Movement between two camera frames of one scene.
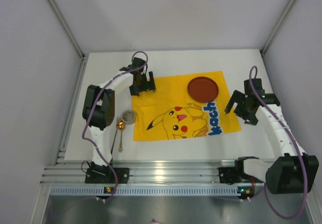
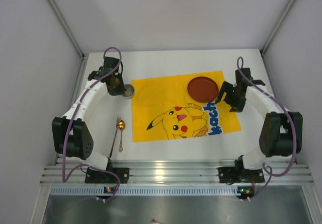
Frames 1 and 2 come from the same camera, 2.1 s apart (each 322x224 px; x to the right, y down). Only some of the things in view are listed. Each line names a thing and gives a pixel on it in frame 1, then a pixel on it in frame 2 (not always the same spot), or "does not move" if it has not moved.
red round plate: (203, 89) does not move
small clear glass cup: (129, 117) to (130, 91)
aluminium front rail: (142, 171) does not move
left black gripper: (143, 88) to (118, 90)
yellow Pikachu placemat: (170, 112) does not move
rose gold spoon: (121, 127) does not move
